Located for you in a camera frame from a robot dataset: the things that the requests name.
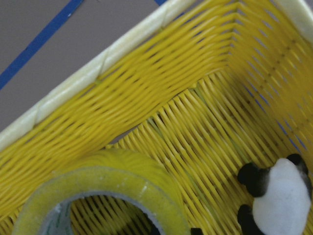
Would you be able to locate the yellow tape roll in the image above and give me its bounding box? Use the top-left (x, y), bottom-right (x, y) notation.
top-left (12, 149), bottom-right (191, 235)

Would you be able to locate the yellow woven basket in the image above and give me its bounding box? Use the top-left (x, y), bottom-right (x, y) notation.
top-left (0, 0), bottom-right (313, 235)

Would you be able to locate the blue tape line lengthwise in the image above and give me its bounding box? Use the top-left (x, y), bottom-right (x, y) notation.
top-left (0, 0), bottom-right (83, 89)

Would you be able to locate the panda plush toy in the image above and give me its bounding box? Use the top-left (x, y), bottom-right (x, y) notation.
top-left (237, 153), bottom-right (313, 235)

